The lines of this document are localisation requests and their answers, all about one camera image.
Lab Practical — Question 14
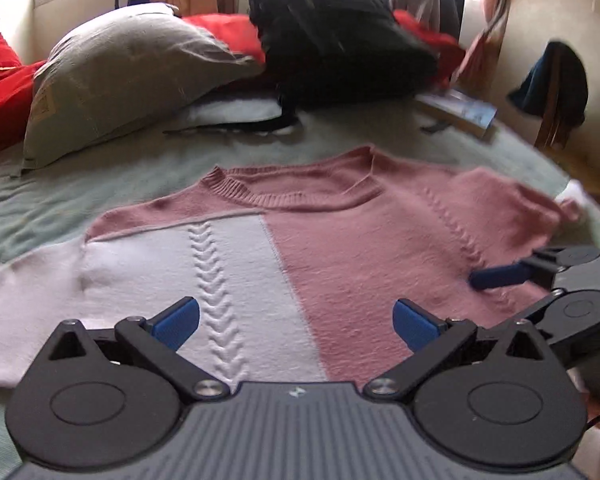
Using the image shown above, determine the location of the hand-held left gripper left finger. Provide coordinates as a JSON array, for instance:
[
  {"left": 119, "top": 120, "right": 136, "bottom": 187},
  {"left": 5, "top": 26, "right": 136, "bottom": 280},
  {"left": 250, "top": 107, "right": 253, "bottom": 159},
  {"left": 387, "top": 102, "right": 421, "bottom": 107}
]
[{"left": 47, "top": 296, "right": 231, "bottom": 403}]

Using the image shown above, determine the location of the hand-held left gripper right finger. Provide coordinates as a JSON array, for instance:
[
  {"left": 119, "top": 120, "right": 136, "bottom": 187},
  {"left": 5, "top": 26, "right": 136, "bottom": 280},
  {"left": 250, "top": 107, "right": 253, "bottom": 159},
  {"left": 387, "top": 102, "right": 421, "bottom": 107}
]
[{"left": 364, "top": 298, "right": 548, "bottom": 402}]

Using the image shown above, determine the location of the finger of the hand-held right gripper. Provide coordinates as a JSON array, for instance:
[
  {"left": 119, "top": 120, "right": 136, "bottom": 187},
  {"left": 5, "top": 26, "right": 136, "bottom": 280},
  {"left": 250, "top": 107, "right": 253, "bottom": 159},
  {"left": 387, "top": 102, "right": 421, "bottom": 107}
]
[
  {"left": 470, "top": 246, "right": 600, "bottom": 291},
  {"left": 517, "top": 291, "right": 568, "bottom": 331}
]

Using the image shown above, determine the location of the pink and white sweater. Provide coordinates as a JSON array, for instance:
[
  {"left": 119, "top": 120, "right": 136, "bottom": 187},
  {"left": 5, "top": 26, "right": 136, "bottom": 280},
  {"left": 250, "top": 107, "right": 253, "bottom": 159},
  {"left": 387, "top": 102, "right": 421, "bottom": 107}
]
[{"left": 0, "top": 145, "right": 583, "bottom": 391}]

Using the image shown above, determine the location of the wooden chair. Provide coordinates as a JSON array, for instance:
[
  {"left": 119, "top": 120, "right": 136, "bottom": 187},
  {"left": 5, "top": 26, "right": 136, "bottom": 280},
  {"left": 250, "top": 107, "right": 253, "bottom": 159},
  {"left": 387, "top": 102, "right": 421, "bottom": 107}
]
[{"left": 535, "top": 50, "right": 581, "bottom": 150}]

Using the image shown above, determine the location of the blue cover book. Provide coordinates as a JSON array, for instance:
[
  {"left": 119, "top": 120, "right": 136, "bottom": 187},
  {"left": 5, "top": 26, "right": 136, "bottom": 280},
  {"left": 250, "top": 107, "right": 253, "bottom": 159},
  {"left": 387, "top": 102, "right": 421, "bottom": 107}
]
[{"left": 415, "top": 87, "right": 498, "bottom": 141}]

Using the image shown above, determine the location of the dark blue garment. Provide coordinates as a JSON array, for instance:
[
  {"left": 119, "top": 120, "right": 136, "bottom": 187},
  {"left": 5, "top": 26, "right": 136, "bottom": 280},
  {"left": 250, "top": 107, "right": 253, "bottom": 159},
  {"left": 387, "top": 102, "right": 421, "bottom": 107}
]
[{"left": 507, "top": 40, "right": 588, "bottom": 116}]

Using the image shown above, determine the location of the white cloth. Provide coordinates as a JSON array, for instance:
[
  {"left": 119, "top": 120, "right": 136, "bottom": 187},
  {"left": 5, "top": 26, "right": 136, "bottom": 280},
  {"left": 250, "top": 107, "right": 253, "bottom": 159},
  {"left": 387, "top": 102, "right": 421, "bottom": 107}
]
[{"left": 172, "top": 97, "right": 301, "bottom": 133}]

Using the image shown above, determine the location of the orange curtain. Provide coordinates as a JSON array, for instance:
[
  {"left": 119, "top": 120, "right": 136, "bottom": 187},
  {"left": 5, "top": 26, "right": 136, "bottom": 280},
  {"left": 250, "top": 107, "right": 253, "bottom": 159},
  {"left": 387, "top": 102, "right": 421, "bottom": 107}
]
[{"left": 452, "top": 0, "right": 516, "bottom": 86}]

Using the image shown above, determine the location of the grey-green pillow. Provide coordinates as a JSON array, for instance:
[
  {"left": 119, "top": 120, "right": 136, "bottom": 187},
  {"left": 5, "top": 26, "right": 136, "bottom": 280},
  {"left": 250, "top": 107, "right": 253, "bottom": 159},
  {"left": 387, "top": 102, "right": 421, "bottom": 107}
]
[{"left": 22, "top": 2, "right": 266, "bottom": 171}]

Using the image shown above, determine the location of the black backpack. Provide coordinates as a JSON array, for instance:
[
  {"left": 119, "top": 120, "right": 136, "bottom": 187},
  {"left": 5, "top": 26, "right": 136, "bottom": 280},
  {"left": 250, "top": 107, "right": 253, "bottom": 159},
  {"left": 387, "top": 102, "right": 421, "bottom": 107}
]
[{"left": 162, "top": 0, "right": 441, "bottom": 136}]

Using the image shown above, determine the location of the red quilt with gold trim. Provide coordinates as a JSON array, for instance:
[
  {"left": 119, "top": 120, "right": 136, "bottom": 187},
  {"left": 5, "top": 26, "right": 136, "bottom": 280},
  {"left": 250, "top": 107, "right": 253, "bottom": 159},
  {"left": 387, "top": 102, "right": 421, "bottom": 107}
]
[{"left": 0, "top": 32, "right": 48, "bottom": 161}]

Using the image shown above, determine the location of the red pillow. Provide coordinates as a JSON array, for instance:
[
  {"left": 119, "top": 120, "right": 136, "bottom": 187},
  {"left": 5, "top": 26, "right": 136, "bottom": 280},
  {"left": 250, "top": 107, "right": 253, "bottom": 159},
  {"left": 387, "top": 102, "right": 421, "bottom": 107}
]
[{"left": 182, "top": 10, "right": 466, "bottom": 86}]

